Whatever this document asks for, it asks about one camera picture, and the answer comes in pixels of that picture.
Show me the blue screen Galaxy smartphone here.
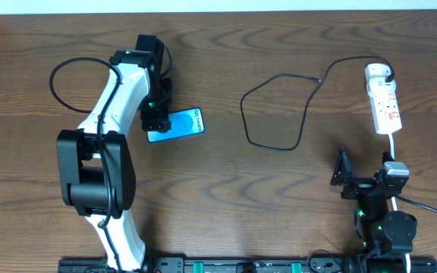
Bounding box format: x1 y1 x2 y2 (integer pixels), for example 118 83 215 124
147 108 205 143

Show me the black USB charging cable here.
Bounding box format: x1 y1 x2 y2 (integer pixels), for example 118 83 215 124
240 55 396 152

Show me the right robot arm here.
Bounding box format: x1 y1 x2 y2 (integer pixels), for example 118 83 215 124
330 148 417 272

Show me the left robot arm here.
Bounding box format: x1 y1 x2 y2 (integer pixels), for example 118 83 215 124
56 34 172 272

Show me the white charger adapter plug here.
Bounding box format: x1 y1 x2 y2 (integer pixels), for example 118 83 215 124
365 63 396 86

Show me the white power strip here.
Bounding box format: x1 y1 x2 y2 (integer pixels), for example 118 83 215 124
366 77 402 135

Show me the white power strip cord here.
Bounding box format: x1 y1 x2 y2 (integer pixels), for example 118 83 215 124
387 132 412 273

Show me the black left camera cable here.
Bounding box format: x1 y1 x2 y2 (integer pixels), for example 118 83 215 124
49 45 174 272

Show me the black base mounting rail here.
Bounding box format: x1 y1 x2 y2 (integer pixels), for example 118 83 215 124
57 256 437 273

